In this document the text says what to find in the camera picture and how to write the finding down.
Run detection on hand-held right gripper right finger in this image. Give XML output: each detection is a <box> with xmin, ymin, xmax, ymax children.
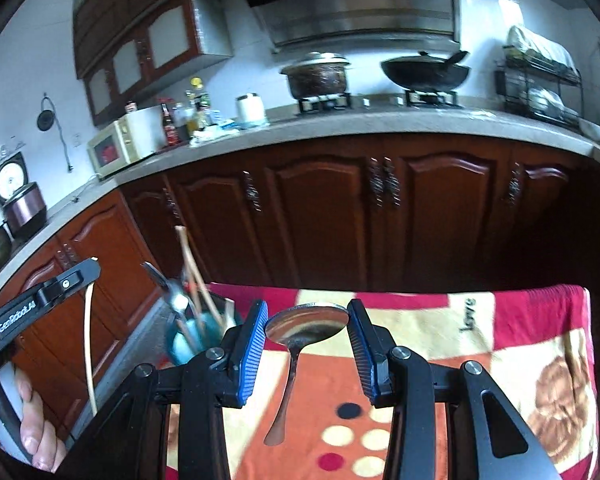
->
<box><xmin>347</xmin><ymin>299</ymin><xmax>563</xmax><ymax>480</ymax></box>

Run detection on range hood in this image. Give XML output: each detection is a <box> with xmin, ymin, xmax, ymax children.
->
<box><xmin>228</xmin><ymin>0</ymin><xmax>463</xmax><ymax>53</ymax></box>

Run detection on black wok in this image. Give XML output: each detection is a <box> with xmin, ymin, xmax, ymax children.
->
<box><xmin>380</xmin><ymin>50</ymin><xmax>472</xmax><ymax>92</ymax></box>

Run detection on metal spoon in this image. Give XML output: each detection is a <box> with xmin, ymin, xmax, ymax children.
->
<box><xmin>263</xmin><ymin>302</ymin><xmax>350</xmax><ymax>447</ymax></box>

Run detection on metal pot with lid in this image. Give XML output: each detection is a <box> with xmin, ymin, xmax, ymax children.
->
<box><xmin>280</xmin><ymin>51</ymin><xmax>353</xmax><ymax>101</ymax></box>

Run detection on yellow cap oil bottle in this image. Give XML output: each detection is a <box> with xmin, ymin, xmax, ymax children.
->
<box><xmin>187</xmin><ymin>77</ymin><xmax>208</xmax><ymax>133</ymax></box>

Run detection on cream microwave oven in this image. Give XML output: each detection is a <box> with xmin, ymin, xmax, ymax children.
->
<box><xmin>86</xmin><ymin>105</ymin><xmax>168</xmax><ymax>181</ymax></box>

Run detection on wall cabinet with glass doors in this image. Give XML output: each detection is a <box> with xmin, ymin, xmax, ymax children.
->
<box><xmin>72</xmin><ymin>0</ymin><xmax>233</xmax><ymax>126</ymax></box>

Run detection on maroon rice cooker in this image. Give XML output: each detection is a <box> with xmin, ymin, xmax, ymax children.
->
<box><xmin>0</xmin><ymin>152</ymin><xmax>48</xmax><ymax>238</ymax></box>

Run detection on white canister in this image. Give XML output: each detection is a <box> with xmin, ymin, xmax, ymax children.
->
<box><xmin>236</xmin><ymin>93</ymin><xmax>267</xmax><ymax>128</ymax></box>

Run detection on white cup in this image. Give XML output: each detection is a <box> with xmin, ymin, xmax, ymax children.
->
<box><xmin>165</xmin><ymin>290</ymin><xmax>244</xmax><ymax>367</ymax></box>

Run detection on gas stove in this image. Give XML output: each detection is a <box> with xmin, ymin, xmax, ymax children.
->
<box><xmin>295</xmin><ymin>89</ymin><xmax>466</xmax><ymax>113</ymax></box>

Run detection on wooden chopstick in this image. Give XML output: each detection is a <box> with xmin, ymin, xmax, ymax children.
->
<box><xmin>187</xmin><ymin>260</ymin><xmax>231</xmax><ymax>326</ymax></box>
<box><xmin>175</xmin><ymin>226</ymin><xmax>206</xmax><ymax>356</ymax></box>

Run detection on printed checkered blanket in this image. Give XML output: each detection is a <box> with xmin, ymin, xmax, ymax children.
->
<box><xmin>165</xmin><ymin>282</ymin><xmax>600</xmax><ymax>480</ymax></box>

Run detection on wooden base cabinets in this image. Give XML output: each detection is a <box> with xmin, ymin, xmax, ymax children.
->
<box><xmin>0</xmin><ymin>135</ymin><xmax>600</xmax><ymax>441</ymax></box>

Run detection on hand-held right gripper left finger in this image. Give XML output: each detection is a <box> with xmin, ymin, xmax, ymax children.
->
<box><xmin>62</xmin><ymin>300</ymin><xmax>270</xmax><ymax>480</ymax></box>

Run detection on grey kitchen countertop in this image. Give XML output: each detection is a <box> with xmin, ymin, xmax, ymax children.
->
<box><xmin>0</xmin><ymin>105</ymin><xmax>600</xmax><ymax>301</ymax></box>

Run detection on person's left hand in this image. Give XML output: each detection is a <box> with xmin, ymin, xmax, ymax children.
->
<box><xmin>0</xmin><ymin>367</ymin><xmax>68</xmax><ymax>473</ymax></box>

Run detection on black dish rack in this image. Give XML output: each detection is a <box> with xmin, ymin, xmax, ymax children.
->
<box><xmin>495</xmin><ymin>45</ymin><xmax>586</xmax><ymax>128</ymax></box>

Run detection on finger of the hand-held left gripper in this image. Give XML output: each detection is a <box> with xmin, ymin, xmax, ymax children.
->
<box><xmin>34</xmin><ymin>258</ymin><xmax>102</xmax><ymax>307</ymax></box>

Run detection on white cloth cover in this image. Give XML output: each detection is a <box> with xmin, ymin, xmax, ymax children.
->
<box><xmin>507</xmin><ymin>25</ymin><xmax>578</xmax><ymax>73</ymax></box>

